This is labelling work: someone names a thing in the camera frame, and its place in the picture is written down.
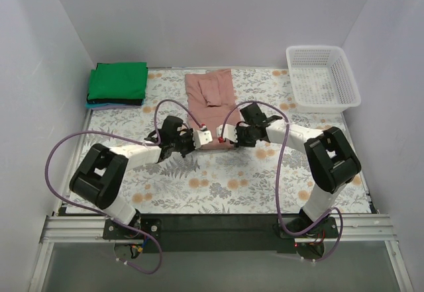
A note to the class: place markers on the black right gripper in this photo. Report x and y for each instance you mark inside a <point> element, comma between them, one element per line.
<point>240,136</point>

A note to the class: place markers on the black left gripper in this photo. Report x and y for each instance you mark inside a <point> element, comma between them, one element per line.
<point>189,140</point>

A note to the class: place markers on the pink t shirt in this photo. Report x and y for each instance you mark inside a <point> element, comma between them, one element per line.
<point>211,99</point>

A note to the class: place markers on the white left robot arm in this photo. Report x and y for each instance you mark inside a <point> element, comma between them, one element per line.
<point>99,177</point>

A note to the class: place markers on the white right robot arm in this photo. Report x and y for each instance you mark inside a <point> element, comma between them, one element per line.
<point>332,161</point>

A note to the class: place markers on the floral patterned table mat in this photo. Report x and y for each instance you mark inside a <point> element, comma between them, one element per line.
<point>220,181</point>

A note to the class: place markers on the dark folded t shirt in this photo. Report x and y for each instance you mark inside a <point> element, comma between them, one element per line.
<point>118,101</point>

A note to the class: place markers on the white plastic basket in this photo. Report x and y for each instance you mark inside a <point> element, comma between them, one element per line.
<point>321,78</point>

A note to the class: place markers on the green folded t shirt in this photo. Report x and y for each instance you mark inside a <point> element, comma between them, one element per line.
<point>123,80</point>

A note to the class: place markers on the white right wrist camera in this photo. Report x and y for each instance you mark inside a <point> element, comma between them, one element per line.
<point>227,133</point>

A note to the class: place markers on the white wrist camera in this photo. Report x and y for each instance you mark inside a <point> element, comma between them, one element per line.
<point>227,133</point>
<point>202,138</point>

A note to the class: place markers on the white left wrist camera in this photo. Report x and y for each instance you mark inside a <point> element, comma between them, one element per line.
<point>202,138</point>

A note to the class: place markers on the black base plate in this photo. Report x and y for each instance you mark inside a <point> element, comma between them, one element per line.
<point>217,233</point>

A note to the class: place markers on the aluminium frame rail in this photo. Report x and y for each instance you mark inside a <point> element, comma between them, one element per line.
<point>357,227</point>

